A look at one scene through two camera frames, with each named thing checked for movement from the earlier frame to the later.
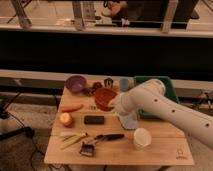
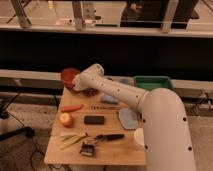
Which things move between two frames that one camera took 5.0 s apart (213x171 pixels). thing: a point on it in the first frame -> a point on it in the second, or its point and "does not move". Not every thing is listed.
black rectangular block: x=94 y=119 does not move
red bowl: x=103 y=96 -> x=67 y=76
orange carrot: x=70 y=108 does not move
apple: x=66 y=119 does not move
